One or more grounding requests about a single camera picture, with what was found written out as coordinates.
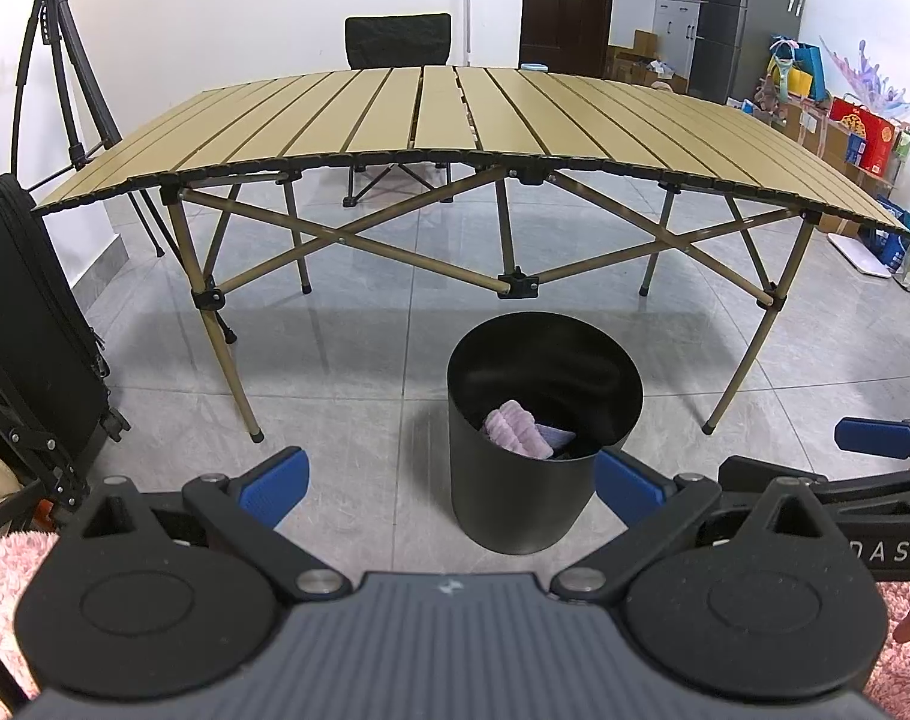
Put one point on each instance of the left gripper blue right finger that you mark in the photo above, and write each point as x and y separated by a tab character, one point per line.
630	488

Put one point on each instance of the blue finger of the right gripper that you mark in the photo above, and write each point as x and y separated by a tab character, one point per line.
889	439

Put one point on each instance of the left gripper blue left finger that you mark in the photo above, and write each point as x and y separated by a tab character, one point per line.
274	488

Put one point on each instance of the black round trash bin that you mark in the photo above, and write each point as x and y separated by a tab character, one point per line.
532	398

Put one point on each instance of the pink purple folded cloth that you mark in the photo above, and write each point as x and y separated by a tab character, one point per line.
514	429

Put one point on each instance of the blue shopping bag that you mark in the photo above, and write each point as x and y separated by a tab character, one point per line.
888	247

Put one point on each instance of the black suitcase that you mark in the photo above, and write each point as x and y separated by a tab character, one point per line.
55	410

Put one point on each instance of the red gift bag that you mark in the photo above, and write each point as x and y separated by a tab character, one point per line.
870	139

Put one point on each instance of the tan folding slat table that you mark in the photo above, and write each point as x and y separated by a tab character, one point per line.
698	178

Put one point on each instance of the purple coral decoration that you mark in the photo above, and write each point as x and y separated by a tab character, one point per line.
871	87

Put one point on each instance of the black folding camp chair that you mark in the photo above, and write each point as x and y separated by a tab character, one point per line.
400	47

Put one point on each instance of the dark grey refrigerator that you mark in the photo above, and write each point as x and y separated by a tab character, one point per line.
732	45

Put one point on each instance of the dark brown door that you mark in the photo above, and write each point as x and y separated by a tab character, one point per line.
566	36

